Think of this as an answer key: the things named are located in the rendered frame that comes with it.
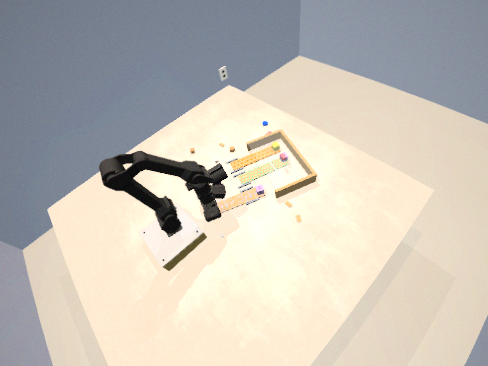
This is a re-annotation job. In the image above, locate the orange polka-dotted flat strip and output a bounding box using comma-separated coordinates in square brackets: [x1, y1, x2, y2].
[230, 153, 257, 170]

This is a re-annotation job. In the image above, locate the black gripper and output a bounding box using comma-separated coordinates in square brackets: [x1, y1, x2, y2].
[196, 189, 222, 222]

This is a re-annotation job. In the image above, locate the pink cube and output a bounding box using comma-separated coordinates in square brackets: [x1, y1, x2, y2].
[255, 184, 265, 195]

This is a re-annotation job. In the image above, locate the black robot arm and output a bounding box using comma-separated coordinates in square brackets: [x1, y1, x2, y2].
[99, 151, 228, 237]

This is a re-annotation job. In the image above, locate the peach strip with turquoise dots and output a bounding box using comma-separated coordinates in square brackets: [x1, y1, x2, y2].
[238, 166, 266, 185]

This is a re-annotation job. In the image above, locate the orange strip with blue dots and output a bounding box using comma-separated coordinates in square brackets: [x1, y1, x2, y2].
[217, 188, 266, 213]

